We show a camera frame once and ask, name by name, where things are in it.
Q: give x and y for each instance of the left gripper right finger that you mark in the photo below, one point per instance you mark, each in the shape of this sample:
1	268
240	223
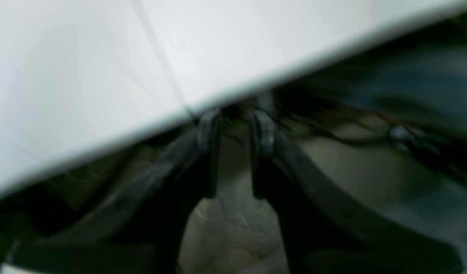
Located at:
325	230

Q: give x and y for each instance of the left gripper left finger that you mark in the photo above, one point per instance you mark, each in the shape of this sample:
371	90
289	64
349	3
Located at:
139	228

